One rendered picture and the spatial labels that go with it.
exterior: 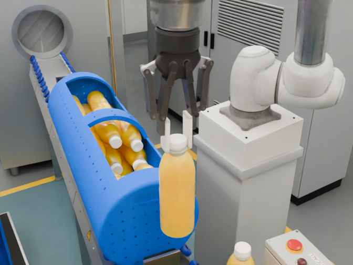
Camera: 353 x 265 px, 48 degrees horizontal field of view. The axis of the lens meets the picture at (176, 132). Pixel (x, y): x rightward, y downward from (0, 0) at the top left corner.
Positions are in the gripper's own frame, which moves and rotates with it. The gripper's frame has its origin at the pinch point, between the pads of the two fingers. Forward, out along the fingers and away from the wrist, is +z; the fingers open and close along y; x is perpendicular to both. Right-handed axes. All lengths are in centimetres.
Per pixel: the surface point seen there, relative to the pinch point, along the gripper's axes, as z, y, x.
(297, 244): 33.7, -29.4, 6.4
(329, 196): 146, -169, -111
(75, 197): 58, 14, -64
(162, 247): 44.5, -2.5, -15.0
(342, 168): 128, -182, -117
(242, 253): 32.9, -15.2, 4.6
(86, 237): 60, 14, -43
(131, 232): 35.8, 6.2, -14.9
